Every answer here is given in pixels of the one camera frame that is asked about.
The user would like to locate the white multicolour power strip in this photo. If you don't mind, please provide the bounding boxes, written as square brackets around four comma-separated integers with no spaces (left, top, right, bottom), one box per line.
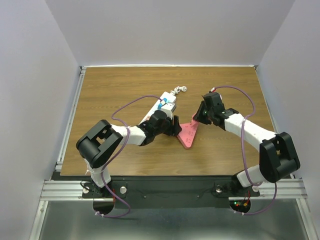
[140,91,177,124]

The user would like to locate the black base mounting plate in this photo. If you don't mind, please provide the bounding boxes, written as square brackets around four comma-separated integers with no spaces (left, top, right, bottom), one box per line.
[51,175,270,210]

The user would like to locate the aluminium rail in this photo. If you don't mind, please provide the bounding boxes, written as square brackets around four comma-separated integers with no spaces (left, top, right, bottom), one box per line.
[253,65,310,200]
[40,180,93,201]
[54,66,87,172]

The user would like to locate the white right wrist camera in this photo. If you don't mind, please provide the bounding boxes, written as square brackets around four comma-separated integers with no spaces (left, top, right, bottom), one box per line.
[209,87,218,93]

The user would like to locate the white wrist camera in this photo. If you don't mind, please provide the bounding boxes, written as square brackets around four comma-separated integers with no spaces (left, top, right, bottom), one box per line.
[209,87,218,93]
[160,102,176,119]

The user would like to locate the aluminium front rail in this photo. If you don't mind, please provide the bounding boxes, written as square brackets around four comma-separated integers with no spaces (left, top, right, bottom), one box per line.
[40,180,93,201]

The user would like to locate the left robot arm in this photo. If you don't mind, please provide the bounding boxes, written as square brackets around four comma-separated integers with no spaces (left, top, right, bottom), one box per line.
[76,110,182,197]

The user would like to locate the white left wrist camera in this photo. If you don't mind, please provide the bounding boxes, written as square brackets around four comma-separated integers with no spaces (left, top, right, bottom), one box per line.
[160,102,176,119]

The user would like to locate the blue square plug adapter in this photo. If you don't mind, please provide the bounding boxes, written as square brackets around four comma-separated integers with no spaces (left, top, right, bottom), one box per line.
[157,98,171,110]

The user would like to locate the white power strip cord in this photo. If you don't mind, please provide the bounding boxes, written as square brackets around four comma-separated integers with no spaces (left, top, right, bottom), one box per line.
[169,85,188,96]

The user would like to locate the pink triangular power strip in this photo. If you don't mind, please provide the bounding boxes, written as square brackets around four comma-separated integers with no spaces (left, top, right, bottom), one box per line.
[177,114,199,149]

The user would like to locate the aluminium left side rail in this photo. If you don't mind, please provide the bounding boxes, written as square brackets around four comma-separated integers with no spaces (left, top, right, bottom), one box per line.
[54,66,87,172]

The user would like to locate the aluminium right side rail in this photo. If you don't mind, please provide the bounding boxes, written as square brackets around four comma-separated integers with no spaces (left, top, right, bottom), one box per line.
[253,65,310,200]

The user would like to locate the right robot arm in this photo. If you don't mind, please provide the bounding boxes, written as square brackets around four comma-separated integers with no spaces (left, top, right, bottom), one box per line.
[193,92,301,195]

